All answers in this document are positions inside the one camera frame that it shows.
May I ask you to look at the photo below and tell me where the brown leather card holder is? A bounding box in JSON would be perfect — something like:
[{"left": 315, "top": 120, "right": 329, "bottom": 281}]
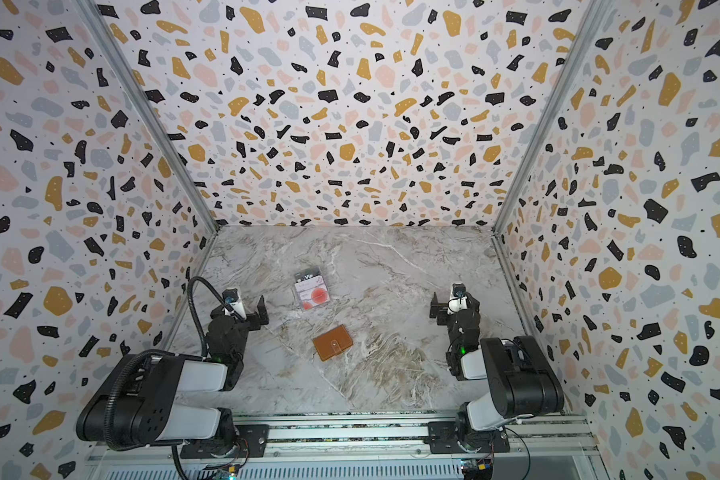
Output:
[{"left": 312, "top": 325, "right": 353, "bottom": 362}]

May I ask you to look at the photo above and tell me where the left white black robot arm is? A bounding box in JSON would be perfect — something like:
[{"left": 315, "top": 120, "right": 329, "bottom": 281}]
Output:
[{"left": 75, "top": 298, "right": 269, "bottom": 458}]

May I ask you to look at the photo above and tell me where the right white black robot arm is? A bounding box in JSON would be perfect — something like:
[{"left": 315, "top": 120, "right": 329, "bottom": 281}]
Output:
[{"left": 429, "top": 283, "right": 565, "bottom": 453}]

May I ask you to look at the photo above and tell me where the clear plastic card box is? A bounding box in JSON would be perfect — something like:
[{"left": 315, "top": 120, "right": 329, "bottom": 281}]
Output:
[{"left": 294, "top": 267, "right": 330, "bottom": 310}]

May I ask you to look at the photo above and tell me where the white ventilation grille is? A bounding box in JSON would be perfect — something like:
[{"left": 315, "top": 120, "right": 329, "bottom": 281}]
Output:
[{"left": 104, "top": 460, "right": 466, "bottom": 480}]

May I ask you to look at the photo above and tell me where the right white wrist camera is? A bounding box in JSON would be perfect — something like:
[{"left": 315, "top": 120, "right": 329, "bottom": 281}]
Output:
[{"left": 447, "top": 283, "right": 468, "bottom": 315}]

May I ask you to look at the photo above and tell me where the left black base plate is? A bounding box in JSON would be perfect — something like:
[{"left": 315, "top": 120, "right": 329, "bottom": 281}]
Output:
[{"left": 179, "top": 424, "right": 270, "bottom": 462}]

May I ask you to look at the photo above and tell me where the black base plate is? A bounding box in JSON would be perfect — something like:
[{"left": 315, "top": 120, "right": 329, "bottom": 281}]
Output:
[
  {"left": 179, "top": 424, "right": 270, "bottom": 462},
  {"left": 424, "top": 421, "right": 510, "bottom": 456}
]

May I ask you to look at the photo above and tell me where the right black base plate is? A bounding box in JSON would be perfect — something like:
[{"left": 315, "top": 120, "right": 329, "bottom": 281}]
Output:
[{"left": 424, "top": 421, "right": 510, "bottom": 456}]

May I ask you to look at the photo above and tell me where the aluminium mounting rail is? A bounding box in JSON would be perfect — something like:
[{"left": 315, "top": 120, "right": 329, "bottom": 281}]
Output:
[{"left": 83, "top": 410, "right": 604, "bottom": 464}]

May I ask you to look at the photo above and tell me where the black corrugated cable conduit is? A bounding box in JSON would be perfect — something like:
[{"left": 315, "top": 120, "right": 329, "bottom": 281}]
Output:
[{"left": 103, "top": 275, "right": 229, "bottom": 452}]

